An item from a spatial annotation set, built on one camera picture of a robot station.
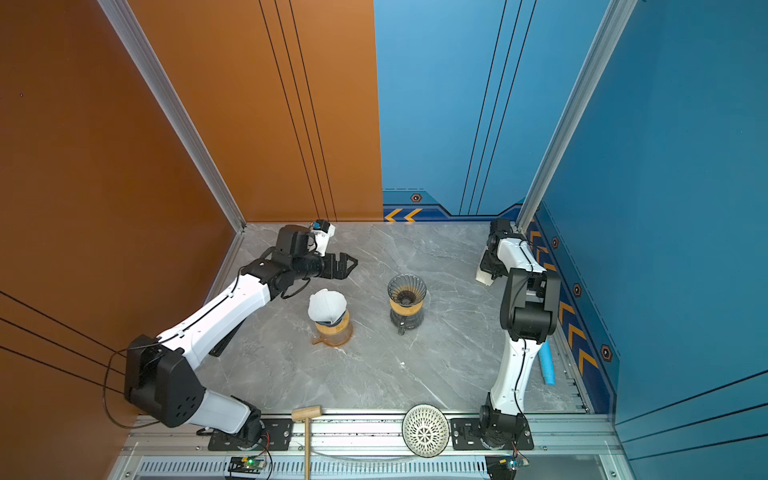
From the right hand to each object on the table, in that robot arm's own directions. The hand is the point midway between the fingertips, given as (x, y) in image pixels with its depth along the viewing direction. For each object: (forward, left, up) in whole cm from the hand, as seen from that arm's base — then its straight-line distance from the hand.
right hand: (495, 269), depth 101 cm
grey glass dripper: (-13, +30, +8) cm, 34 cm away
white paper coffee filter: (-19, +53, +9) cm, 57 cm away
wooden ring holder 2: (-19, +31, +6) cm, 36 cm away
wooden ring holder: (-24, +52, +5) cm, 57 cm away
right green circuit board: (-54, +9, -5) cm, 55 cm away
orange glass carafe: (-23, +52, -3) cm, 57 cm away
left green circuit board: (-54, +70, -5) cm, 88 cm away
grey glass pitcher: (-21, +32, +4) cm, 38 cm away
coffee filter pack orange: (-2, +3, -2) cm, 4 cm away
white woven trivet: (-47, +27, -4) cm, 54 cm away
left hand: (-9, +47, +18) cm, 51 cm away
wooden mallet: (-43, +57, -2) cm, 71 cm away
